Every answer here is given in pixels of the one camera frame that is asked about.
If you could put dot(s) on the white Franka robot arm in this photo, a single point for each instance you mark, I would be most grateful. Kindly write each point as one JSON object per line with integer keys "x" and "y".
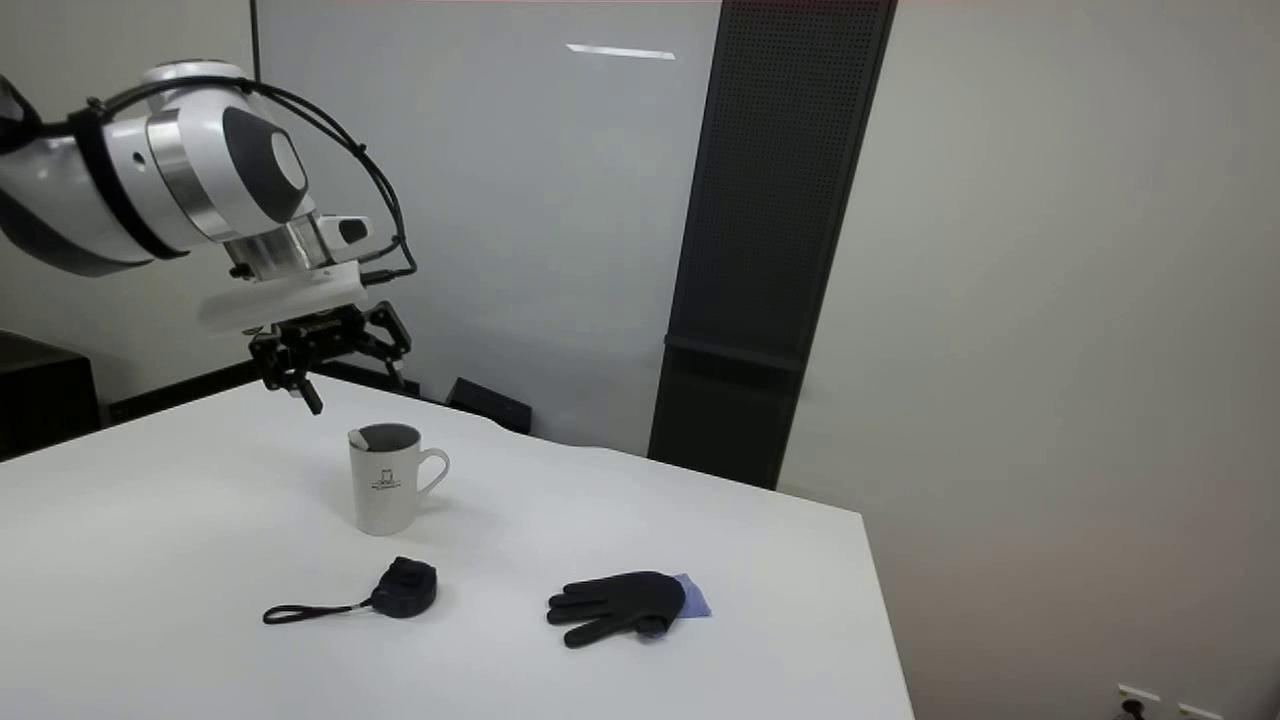
{"x": 145, "y": 172}

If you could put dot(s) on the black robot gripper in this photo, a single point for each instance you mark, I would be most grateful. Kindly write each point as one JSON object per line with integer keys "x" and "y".
{"x": 320, "y": 337}

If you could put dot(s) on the white wrist mount plate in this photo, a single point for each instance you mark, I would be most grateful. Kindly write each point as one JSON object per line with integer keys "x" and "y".
{"x": 283, "y": 297}

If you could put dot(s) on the dark vertical wall panel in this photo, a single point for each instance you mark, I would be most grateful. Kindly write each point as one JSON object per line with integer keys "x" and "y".
{"x": 767, "y": 226}

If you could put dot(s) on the black glove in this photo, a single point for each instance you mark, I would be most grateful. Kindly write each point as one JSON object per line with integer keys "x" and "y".
{"x": 617, "y": 603}

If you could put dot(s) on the white wall board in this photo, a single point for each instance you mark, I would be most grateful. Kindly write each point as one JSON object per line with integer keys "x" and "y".
{"x": 533, "y": 213}

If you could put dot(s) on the black box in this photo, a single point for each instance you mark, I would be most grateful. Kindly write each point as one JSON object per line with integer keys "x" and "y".
{"x": 41, "y": 394}

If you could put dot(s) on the blue cloth piece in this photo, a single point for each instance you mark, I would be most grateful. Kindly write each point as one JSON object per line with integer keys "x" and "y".
{"x": 693, "y": 596}

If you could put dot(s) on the white ceramic mug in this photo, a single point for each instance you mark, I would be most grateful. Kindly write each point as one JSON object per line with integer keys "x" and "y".
{"x": 385, "y": 488}

